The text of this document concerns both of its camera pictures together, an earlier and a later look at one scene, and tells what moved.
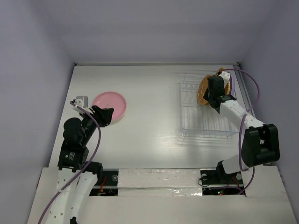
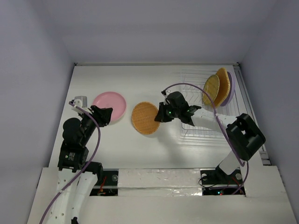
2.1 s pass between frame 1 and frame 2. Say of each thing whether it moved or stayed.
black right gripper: moved
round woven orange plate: moved
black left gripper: stayed
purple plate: stayed
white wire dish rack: stayed
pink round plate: stayed
